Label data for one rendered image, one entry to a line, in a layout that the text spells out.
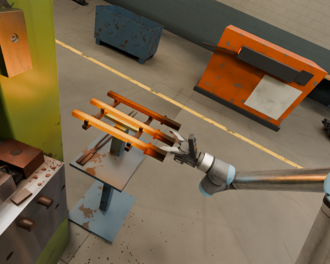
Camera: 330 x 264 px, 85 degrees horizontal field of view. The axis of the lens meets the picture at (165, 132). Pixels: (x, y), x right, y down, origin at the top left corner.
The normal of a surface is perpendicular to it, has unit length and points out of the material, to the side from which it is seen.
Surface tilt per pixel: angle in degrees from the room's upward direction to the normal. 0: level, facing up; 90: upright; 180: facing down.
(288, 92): 90
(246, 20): 90
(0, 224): 0
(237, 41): 90
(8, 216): 0
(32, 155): 0
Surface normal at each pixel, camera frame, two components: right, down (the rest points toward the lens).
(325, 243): -0.93, -0.02
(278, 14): -0.37, 0.51
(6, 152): 0.31, -0.72
